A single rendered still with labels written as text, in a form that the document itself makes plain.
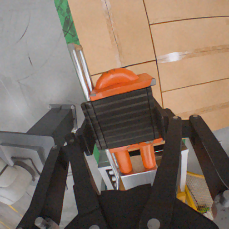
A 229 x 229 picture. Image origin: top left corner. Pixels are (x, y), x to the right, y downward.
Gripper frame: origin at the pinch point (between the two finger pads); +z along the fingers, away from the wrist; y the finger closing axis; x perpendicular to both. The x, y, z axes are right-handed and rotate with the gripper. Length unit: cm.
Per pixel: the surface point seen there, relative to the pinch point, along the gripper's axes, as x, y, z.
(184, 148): -65, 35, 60
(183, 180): -103, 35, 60
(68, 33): 40, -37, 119
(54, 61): 20, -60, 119
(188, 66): -7, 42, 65
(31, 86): 4, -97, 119
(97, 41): 18, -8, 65
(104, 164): -65, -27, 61
